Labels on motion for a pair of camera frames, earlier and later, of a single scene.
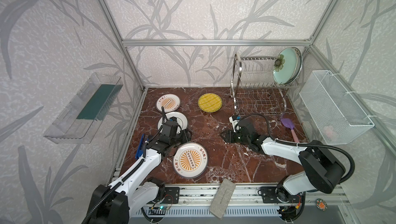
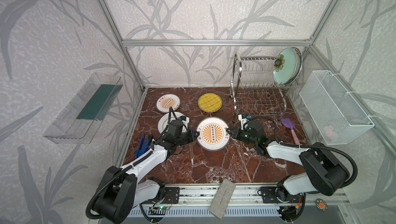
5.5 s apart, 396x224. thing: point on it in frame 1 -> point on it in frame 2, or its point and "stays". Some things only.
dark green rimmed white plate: (299, 65) stays
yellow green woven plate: (210, 102) stays
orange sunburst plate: (190, 160) -> (213, 134)
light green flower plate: (285, 65) stays
